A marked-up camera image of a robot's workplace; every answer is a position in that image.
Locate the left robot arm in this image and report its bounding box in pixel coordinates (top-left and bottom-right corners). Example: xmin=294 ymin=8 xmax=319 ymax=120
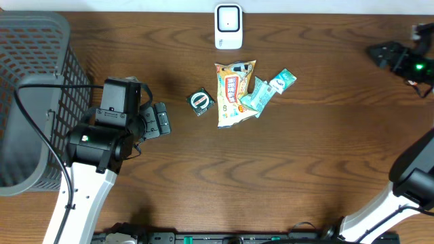
xmin=43 ymin=77 xmax=171 ymax=243

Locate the teal white packet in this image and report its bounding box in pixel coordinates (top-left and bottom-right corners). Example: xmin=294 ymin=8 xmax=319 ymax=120
xmin=269 ymin=68 xmax=297 ymax=94

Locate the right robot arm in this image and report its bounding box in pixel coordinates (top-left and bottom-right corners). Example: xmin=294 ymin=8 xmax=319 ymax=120
xmin=321 ymin=41 xmax=433 ymax=243

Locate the white barcode scanner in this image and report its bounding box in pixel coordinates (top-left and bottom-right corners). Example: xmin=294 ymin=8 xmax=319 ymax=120
xmin=214 ymin=3 xmax=243 ymax=49

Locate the dark green Zam-Buk box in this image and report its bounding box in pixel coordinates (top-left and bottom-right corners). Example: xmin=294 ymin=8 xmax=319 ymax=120
xmin=186 ymin=87 xmax=215 ymax=117

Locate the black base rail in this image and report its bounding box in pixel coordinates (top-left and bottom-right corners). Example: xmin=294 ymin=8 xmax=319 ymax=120
xmin=91 ymin=222 xmax=401 ymax=244

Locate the green snack packet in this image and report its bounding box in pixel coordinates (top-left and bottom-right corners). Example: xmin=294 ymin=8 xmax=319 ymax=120
xmin=241 ymin=77 xmax=276 ymax=118

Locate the large orange white snack bag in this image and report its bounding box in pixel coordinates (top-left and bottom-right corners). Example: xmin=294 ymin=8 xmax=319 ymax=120
xmin=214 ymin=60 xmax=258 ymax=128

